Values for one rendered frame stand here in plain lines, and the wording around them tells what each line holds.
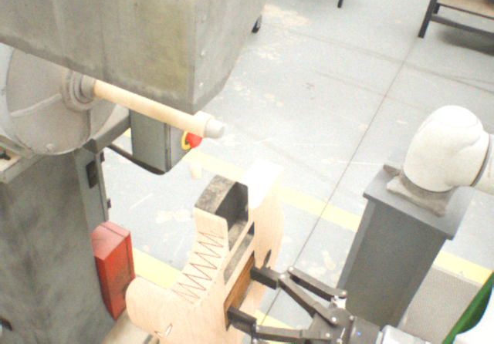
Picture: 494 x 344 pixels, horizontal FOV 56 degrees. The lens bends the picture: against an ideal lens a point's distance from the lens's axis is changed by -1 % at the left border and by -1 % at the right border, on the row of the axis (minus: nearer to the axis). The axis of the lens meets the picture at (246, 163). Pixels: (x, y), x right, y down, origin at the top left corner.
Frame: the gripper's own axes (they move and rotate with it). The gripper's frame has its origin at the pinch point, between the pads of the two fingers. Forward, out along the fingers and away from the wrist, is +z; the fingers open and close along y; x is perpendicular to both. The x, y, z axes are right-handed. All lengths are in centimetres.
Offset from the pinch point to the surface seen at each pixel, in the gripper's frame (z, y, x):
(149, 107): 18.2, 7.4, 23.9
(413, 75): -1, 274, -142
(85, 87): 28.8, 6.7, 24.0
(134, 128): 38.3, 24.4, -2.9
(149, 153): 34.9, 23.6, -8.1
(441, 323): -51, 76, -113
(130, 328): 41, 7, -73
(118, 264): 45, 14, -49
